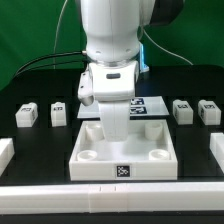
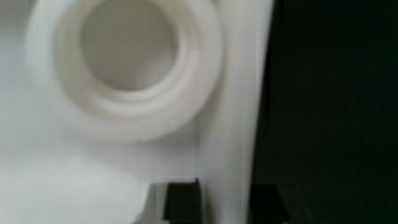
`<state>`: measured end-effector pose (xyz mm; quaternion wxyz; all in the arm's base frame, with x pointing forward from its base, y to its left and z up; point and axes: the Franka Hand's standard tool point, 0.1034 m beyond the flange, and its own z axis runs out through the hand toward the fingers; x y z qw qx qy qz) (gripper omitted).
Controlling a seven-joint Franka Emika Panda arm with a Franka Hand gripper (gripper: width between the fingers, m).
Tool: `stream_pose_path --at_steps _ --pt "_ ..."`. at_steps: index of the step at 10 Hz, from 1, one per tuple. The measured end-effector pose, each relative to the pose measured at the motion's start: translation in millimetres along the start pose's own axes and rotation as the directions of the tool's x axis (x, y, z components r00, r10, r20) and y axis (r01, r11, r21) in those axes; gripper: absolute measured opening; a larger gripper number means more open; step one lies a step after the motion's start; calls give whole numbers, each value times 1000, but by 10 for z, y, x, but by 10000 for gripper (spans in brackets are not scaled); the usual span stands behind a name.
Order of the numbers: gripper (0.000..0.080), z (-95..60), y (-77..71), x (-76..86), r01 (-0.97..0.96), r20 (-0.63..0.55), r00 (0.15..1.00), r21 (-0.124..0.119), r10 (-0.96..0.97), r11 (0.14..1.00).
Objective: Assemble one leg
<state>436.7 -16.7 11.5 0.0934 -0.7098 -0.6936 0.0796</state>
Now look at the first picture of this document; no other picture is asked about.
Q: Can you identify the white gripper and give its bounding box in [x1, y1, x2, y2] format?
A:
[89, 61, 139, 142]

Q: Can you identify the white square tabletop part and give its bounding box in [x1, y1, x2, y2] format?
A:
[69, 120, 178, 181]

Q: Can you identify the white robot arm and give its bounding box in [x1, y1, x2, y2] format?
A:
[76, 0, 185, 141]

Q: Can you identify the white marker sheet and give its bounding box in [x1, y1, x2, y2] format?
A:
[77, 96, 169, 119]

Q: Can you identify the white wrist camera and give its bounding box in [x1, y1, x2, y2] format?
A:
[78, 70, 94, 106]

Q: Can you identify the black cable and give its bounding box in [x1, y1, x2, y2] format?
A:
[13, 50, 88, 78]

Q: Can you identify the grey cable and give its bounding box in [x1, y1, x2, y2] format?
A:
[53, 0, 71, 70]

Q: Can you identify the white front obstacle wall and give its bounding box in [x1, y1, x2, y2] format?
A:
[0, 182, 224, 214]

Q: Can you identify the white left obstacle wall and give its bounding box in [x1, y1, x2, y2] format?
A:
[0, 138, 15, 176]

